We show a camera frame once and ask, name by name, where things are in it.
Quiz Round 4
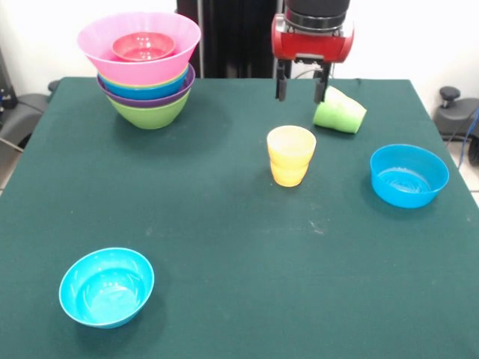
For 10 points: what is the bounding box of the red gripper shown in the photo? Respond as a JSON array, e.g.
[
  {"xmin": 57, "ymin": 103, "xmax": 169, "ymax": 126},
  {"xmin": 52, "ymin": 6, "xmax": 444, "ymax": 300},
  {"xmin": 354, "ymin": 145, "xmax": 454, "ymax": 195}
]
[{"xmin": 271, "ymin": 13, "xmax": 356, "ymax": 105}]

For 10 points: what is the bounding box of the green plastic cup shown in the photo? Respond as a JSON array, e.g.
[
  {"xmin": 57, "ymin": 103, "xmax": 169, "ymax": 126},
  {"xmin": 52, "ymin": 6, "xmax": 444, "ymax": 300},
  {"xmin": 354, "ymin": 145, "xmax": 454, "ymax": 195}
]
[
  {"xmin": 312, "ymin": 85, "xmax": 355, "ymax": 130},
  {"xmin": 336, "ymin": 93, "xmax": 367, "ymax": 135}
]

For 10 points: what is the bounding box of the yellow plastic cup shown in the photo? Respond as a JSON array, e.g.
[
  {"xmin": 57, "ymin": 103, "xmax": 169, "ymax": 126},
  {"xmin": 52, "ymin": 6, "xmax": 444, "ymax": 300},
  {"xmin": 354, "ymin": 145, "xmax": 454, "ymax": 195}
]
[
  {"xmin": 266, "ymin": 125, "xmax": 317, "ymax": 168},
  {"xmin": 269, "ymin": 160, "xmax": 311, "ymax": 188}
]

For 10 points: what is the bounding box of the translucent blue plastic bowl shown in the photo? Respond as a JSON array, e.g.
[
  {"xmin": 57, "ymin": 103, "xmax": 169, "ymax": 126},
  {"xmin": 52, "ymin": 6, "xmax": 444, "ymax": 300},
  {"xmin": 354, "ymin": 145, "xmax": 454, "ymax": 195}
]
[{"xmin": 369, "ymin": 144, "xmax": 451, "ymax": 209}]

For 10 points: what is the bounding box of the green plastic bowl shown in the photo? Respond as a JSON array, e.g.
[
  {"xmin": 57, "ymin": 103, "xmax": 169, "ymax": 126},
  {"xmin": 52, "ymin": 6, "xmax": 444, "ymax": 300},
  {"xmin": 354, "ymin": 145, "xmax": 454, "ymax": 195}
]
[
  {"xmin": 106, "ymin": 91, "xmax": 192, "ymax": 130},
  {"xmin": 99, "ymin": 66, "xmax": 190, "ymax": 89}
]

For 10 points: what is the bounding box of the purple plastic bowl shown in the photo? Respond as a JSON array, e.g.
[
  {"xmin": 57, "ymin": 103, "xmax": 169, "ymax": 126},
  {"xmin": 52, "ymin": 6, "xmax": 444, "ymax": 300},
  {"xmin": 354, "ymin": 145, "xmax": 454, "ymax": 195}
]
[{"xmin": 96, "ymin": 64, "xmax": 197, "ymax": 110}]

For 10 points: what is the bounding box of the large blue plastic bowl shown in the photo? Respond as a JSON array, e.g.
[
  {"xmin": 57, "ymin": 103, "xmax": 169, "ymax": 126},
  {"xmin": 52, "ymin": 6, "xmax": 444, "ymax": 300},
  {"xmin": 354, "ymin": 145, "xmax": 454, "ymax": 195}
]
[{"xmin": 101, "ymin": 67, "xmax": 190, "ymax": 101}]

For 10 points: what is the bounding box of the red plastic bowl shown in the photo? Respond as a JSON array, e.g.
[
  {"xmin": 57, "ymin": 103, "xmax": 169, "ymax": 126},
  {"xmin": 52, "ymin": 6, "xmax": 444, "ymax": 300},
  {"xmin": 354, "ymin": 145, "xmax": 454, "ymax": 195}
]
[{"xmin": 112, "ymin": 31, "xmax": 177, "ymax": 63}]

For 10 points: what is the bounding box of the large pink plastic bowl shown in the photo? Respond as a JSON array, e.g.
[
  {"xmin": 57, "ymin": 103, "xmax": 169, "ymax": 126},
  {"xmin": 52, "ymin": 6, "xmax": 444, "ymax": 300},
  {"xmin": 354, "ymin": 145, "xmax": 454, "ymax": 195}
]
[{"xmin": 77, "ymin": 10, "xmax": 202, "ymax": 86}]

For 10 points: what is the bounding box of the small light blue bowl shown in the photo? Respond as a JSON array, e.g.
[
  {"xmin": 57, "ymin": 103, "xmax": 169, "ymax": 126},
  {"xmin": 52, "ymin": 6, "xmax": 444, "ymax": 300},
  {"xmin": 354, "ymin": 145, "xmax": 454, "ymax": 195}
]
[{"xmin": 58, "ymin": 246, "xmax": 156, "ymax": 330}]

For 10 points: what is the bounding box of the black equipment base with knob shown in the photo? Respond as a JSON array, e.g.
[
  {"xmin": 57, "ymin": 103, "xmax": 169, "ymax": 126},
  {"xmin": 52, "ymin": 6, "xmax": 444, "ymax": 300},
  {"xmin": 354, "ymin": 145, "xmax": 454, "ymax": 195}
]
[{"xmin": 433, "ymin": 86, "xmax": 479, "ymax": 142}]

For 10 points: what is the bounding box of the dark green tablecloth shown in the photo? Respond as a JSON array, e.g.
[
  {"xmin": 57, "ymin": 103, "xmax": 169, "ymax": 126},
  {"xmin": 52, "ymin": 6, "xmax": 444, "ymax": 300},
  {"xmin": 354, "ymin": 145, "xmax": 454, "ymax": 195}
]
[{"xmin": 0, "ymin": 76, "xmax": 479, "ymax": 359}]

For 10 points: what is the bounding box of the blue cable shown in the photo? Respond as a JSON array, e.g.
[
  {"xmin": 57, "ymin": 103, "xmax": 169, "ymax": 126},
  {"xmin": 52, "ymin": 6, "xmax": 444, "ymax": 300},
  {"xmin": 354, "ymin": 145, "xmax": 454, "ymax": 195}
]
[{"xmin": 458, "ymin": 107, "xmax": 479, "ymax": 165}]

